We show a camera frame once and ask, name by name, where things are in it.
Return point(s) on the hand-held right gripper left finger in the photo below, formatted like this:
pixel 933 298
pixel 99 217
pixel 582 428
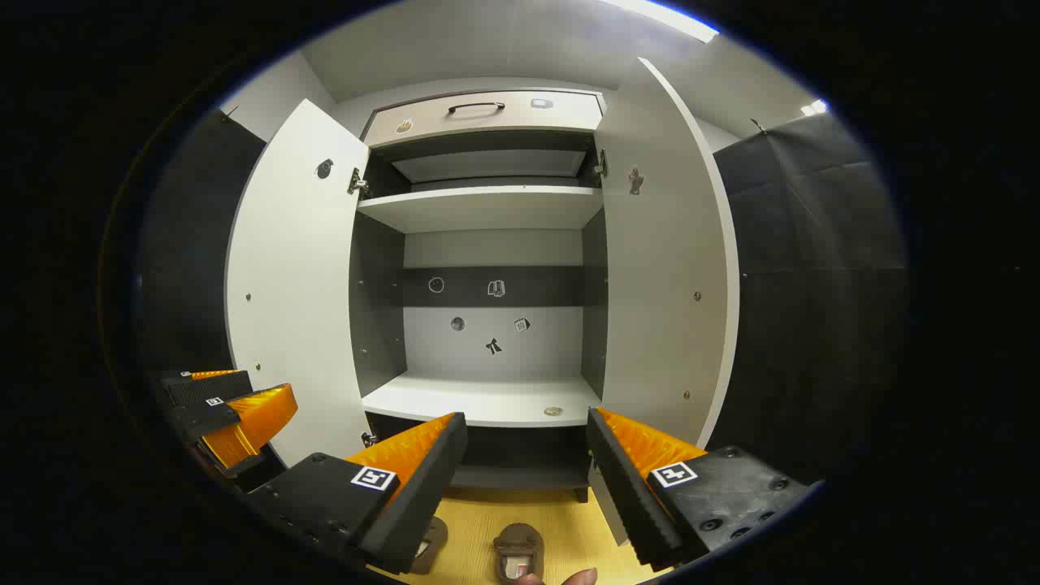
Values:
pixel 422 487

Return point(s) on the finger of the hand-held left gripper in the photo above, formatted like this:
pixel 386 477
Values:
pixel 207 388
pixel 252 422

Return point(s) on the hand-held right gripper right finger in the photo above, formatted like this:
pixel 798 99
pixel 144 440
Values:
pixel 630 487

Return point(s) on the brown fuzzy shoe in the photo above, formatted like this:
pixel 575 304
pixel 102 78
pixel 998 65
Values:
pixel 517 546
pixel 435 540

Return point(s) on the grey shoe cabinet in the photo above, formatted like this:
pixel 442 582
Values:
pixel 487 398

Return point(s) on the grey cabinet door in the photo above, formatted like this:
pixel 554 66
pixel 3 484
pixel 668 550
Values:
pixel 658 284
pixel 292 284

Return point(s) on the metal door hinge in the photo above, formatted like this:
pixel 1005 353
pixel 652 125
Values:
pixel 357 182
pixel 369 439
pixel 600 164

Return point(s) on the grey cabinet drawer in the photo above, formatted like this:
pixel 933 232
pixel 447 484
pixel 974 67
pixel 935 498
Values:
pixel 487 122

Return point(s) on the black backdrop cloth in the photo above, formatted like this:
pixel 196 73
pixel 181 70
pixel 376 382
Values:
pixel 812 284
pixel 195 260

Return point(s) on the ceiling light panel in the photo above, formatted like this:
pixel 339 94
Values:
pixel 666 18
pixel 814 107

